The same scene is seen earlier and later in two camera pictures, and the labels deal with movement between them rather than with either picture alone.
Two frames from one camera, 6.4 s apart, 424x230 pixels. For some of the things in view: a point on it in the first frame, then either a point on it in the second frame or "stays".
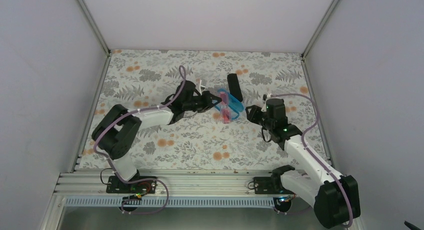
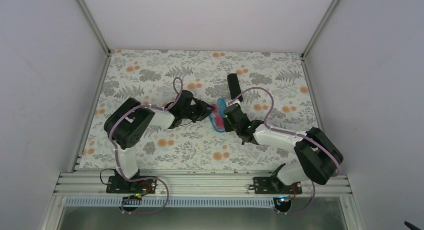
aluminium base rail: (95, 184) stays
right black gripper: (252, 116) → (227, 127)
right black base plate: (264, 185) stays
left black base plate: (115, 186) stays
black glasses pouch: (234, 87) stays
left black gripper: (207, 103) → (203, 112)
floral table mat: (146, 79) stays
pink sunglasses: (225, 110) → (218, 118)
